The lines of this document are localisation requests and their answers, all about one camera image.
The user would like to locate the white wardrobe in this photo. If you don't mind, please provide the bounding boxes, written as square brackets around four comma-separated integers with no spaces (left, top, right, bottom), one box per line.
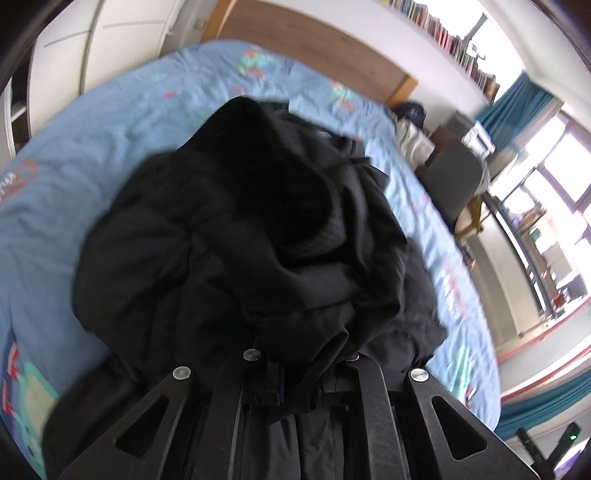
[4,0,232,155]

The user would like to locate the grey chair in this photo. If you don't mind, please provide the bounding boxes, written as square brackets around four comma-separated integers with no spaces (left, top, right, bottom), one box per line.
[421,137,491,238]

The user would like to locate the white cloth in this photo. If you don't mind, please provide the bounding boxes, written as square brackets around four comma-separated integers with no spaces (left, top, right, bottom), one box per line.
[394,117,437,166]

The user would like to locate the row of books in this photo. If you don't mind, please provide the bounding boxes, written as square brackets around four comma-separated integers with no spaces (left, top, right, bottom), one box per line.
[379,0,502,103]

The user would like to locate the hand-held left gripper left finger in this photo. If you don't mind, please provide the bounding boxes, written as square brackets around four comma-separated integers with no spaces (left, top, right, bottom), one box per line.
[58,348,283,480]

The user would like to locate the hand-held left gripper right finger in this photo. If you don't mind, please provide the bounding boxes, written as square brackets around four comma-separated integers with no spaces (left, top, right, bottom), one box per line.
[323,353,539,480]

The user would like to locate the blue printed bed sheet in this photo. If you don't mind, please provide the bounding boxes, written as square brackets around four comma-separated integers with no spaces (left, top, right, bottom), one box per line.
[0,39,503,478]

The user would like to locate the window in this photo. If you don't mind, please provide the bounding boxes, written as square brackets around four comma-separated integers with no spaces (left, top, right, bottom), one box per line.
[489,113,591,337]

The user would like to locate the dark blue bag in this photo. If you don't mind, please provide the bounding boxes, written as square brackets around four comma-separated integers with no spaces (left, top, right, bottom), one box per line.
[394,102,426,125]

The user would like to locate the black jacket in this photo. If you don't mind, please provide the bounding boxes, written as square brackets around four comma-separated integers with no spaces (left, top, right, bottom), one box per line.
[42,95,448,480]

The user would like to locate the wooden headboard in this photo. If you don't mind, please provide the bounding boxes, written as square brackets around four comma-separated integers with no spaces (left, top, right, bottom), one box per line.
[199,0,419,109]

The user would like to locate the teal curtain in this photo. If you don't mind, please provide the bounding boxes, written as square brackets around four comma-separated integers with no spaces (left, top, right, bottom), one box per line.
[476,70,565,148]

